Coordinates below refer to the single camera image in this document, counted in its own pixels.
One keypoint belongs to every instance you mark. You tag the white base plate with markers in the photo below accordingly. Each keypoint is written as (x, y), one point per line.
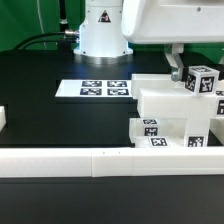
(94, 88)

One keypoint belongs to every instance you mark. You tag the white chair seat part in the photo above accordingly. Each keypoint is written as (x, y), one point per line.
(192, 132)

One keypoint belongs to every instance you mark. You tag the white fence wall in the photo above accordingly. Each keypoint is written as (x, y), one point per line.
(110, 162)
(2, 117)

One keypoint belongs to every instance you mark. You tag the white left fence wall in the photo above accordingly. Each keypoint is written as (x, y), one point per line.
(2, 117)

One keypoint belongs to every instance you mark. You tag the white front fence wall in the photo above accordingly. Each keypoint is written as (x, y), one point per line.
(110, 162)

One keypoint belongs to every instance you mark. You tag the small white block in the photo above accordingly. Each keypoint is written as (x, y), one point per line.
(142, 127)

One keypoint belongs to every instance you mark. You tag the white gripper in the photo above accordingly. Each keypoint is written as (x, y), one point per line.
(173, 21)

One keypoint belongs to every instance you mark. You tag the white chair back frame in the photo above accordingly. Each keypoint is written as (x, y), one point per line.
(159, 97)

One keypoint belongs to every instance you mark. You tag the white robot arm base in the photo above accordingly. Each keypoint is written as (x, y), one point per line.
(100, 36)

